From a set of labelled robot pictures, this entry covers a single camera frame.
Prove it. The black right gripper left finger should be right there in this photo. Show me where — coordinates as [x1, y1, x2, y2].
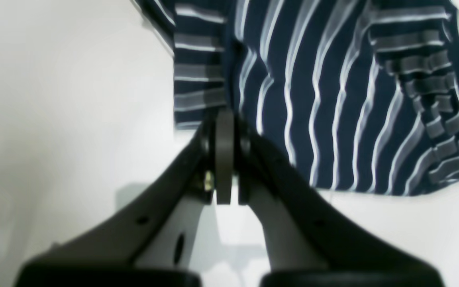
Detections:
[16, 116, 230, 287]

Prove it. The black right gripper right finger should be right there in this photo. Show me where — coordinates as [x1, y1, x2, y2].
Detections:
[235, 119, 444, 287]

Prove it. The navy white striped t-shirt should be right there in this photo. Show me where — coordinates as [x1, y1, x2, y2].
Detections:
[135, 0, 459, 196]

